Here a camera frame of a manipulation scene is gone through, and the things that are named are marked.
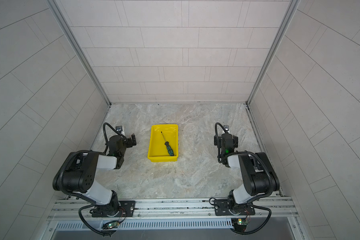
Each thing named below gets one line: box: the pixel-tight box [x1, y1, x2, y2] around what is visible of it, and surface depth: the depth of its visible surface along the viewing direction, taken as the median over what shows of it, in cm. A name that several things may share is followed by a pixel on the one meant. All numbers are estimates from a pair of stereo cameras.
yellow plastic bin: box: [147, 124, 179, 162], surface depth 94 cm
